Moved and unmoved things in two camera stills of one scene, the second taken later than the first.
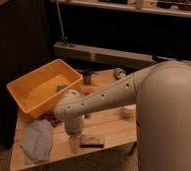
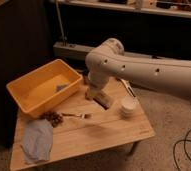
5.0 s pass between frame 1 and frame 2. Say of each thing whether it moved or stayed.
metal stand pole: stayed
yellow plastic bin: stayed
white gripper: moved
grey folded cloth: stayed
